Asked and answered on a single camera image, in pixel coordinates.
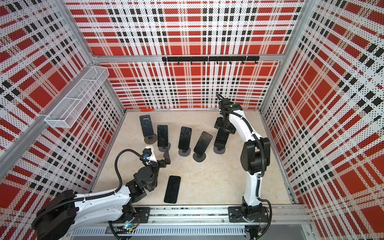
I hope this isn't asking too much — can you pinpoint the black phone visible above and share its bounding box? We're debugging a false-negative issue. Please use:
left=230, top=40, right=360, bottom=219
left=164, top=176, right=181, bottom=204
left=157, top=125, right=169, bottom=148
left=178, top=127, right=192, bottom=151
left=139, top=115, right=155, bottom=138
left=214, top=128, right=230, bottom=151
left=194, top=131, right=213, bottom=157

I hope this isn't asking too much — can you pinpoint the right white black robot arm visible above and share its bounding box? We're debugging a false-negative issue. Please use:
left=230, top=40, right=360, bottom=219
left=214, top=93, right=271, bottom=222

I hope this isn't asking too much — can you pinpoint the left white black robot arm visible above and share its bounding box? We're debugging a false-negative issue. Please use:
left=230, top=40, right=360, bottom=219
left=32, top=146, right=171, bottom=240

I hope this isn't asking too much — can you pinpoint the grey phone stand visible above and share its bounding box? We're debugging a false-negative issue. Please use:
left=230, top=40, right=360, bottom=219
left=193, top=152, right=206, bottom=163
left=178, top=148, right=191, bottom=157
left=158, top=143, right=171, bottom=153
left=144, top=134, right=158, bottom=145

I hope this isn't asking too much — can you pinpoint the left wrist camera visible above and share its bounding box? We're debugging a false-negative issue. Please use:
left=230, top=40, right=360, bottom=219
left=143, top=146, right=157, bottom=162

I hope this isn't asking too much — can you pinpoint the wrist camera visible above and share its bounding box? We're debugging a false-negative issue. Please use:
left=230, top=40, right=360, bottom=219
left=219, top=99, right=243, bottom=112
left=143, top=146, right=157, bottom=162

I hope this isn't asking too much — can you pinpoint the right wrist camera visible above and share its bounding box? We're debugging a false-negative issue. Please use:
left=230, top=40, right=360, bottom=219
left=219, top=99, right=243, bottom=112

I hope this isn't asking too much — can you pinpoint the black hook rail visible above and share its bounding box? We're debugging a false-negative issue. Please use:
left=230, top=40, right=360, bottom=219
left=162, top=56, right=260, bottom=64

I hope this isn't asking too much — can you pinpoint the white wire mesh basket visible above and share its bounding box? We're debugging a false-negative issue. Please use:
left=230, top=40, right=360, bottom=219
left=45, top=66, right=109, bottom=129

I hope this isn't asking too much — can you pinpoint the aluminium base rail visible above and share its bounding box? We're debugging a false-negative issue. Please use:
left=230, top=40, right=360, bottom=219
left=66, top=205, right=316, bottom=240

